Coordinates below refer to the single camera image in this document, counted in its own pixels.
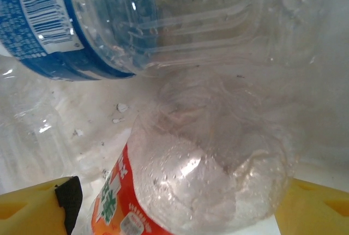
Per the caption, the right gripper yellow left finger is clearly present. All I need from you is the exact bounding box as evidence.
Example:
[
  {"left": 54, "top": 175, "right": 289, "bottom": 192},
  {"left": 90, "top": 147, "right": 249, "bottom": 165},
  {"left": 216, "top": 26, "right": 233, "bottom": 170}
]
[{"left": 0, "top": 175, "right": 83, "bottom": 235}]

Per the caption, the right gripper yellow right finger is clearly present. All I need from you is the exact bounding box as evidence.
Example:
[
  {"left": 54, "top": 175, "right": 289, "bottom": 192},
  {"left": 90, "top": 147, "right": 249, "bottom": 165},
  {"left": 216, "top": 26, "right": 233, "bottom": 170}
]
[{"left": 275, "top": 178, "right": 349, "bottom": 235}]

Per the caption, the orange label clear bottle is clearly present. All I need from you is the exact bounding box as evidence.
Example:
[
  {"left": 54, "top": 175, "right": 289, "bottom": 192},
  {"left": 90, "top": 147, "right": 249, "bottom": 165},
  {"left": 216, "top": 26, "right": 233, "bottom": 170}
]
[{"left": 89, "top": 114, "right": 298, "bottom": 235}]

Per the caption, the large clear unlabelled bottle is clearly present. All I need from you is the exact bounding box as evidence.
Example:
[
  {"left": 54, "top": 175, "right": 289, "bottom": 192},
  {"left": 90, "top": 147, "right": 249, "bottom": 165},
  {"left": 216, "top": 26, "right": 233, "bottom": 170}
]
[{"left": 0, "top": 54, "right": 84, "bottom": 183}]

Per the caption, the blue label bottle white cap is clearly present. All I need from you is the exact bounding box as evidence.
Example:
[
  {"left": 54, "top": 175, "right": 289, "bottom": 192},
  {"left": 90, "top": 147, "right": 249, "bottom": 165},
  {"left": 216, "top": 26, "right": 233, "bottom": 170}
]
[{"left": 0, "top": 0, "right": 300, "bottom": 82}]

